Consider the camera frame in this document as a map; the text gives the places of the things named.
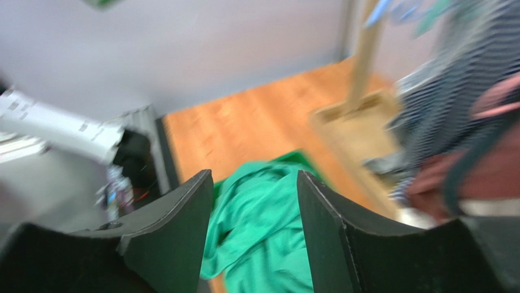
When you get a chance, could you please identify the maroon tank top dark trim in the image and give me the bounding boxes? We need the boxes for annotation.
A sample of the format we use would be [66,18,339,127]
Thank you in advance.
[405,74,519,223]

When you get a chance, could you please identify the green tank top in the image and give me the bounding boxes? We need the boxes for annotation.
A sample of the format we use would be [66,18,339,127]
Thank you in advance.
[200,161,314,292]

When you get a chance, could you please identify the green plastic tray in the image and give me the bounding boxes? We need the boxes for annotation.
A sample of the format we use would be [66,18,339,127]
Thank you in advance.
[213,150,334,196]

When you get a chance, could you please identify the teal plastic hanger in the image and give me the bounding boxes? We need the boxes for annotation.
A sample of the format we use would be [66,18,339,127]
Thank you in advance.
[413,0,452,38]

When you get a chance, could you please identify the blue white striped tank top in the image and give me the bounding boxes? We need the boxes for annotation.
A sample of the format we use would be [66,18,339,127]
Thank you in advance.
[387,1,519,203]

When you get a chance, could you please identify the wooden clothes rack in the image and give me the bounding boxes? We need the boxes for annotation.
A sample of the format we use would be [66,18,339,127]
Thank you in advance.
[309,1,400,219]

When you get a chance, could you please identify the light blue plastic hanger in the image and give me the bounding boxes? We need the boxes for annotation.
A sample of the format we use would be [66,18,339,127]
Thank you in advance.
[364,0,393,29]

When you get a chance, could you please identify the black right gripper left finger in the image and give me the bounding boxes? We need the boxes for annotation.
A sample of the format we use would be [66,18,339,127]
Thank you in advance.
[1,170,214,292]

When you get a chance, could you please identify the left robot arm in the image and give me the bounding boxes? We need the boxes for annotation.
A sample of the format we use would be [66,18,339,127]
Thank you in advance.
[1,88,157,189]

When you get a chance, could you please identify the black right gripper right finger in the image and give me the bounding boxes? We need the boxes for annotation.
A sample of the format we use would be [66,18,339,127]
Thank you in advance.
[297,171,519,292]

